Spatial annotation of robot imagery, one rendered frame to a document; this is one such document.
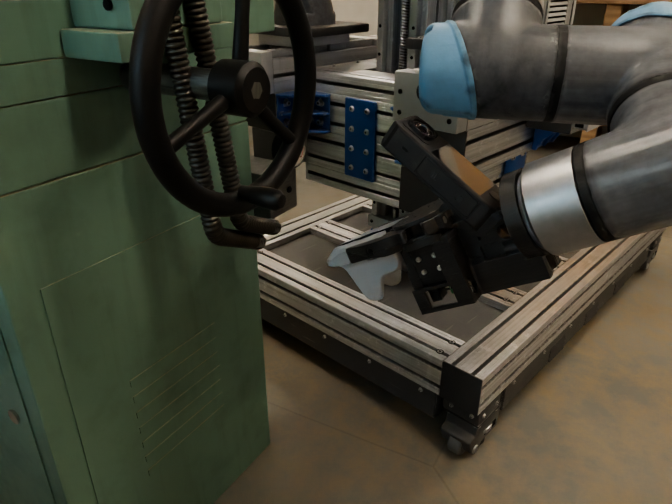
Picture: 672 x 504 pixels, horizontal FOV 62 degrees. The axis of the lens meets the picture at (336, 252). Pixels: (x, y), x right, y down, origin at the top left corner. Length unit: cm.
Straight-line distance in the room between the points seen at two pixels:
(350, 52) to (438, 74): 102
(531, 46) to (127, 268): 58
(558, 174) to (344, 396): 106
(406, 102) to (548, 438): 80
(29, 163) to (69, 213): 8
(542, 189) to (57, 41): 53
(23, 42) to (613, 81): 56
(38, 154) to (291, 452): 83
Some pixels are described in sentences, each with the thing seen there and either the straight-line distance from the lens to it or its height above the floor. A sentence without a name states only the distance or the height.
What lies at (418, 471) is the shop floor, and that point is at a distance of 126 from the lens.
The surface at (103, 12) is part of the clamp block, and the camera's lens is 69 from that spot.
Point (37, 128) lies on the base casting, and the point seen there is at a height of 77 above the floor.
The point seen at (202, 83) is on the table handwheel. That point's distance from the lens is 67.
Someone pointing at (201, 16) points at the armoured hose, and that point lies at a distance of 70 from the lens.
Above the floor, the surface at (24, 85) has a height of 82.
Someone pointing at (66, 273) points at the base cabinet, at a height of 59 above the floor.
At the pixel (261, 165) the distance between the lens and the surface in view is 101.
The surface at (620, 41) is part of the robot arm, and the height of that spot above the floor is 88.
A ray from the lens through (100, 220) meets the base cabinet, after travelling 77.
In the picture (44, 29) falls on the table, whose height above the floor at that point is 87.
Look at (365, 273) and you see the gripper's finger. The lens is 52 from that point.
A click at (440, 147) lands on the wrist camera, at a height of 79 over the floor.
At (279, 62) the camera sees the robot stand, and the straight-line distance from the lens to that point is 132.
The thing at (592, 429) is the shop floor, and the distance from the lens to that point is 145.
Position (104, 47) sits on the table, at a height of 85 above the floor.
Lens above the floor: 92
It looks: 26 degrees down
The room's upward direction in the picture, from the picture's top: straight up
